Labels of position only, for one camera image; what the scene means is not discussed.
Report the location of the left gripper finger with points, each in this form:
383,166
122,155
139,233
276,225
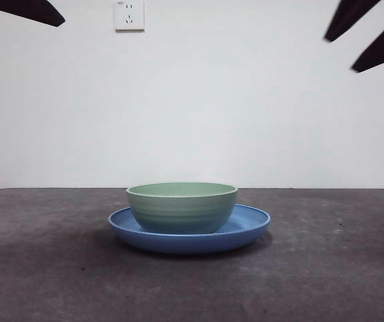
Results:
27,10

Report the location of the green ribbed bowl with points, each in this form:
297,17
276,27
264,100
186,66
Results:
182,214

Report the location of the blue shallow plate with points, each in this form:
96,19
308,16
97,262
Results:
188,243

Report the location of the white wall socket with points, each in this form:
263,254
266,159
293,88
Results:
130,16

